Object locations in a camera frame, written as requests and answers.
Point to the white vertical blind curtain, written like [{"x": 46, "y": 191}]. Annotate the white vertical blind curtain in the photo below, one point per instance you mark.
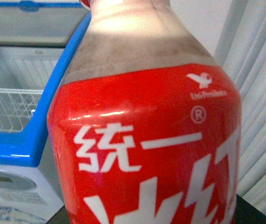
[{"x": 242, "y": 53}]

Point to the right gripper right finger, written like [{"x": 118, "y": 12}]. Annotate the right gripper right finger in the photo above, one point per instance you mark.
[{"x": 247, "y": 214}]

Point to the white chest freezer blue trim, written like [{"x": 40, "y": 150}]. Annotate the white chest freezer blue trim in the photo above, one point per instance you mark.
[{"x": 38, "y": 39}]

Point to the red label drink bottle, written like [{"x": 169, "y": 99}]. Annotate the red label drink bottle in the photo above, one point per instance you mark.
[{"x": 145, "y": 125}]

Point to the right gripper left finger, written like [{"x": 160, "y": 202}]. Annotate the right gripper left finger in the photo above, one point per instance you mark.
[{"x": 59, "y": 217}]

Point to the white wire freezer basket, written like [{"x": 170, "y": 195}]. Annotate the white wire freezer basket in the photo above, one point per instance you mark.
[{"x": 17, "y": 107}]

